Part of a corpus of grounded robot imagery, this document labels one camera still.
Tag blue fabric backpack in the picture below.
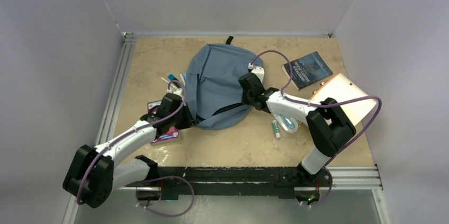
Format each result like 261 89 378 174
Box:
186 43 263 130

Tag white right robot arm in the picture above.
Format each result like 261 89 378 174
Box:
238 73 356 185

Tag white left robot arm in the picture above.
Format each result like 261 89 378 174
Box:
62 93 192 208

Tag light blue scissors blister pack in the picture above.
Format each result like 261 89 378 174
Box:
273 113 299 133

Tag green white glue stick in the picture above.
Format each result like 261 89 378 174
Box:
272 120 281 140

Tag dark blue paperback book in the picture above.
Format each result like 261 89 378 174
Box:
290 51 333 89

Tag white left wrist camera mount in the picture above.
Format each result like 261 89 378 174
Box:
167 87 185 99

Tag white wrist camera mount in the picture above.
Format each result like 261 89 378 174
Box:
167 87 185 99
248 63 265 83

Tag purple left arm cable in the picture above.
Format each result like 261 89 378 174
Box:
75 80 196 218

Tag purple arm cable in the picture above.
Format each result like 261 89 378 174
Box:
75 80 196 218
248 50 383 209

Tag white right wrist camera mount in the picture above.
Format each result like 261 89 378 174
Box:
248 63 265 83

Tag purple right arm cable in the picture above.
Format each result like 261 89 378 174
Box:
248 50 383 209

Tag white orange-edged ring binder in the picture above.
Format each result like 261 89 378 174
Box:
311 73 376 126

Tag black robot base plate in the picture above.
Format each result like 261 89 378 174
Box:
128 166 331 200

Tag aluminium frame rails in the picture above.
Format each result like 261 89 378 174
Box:
63 32 391 224

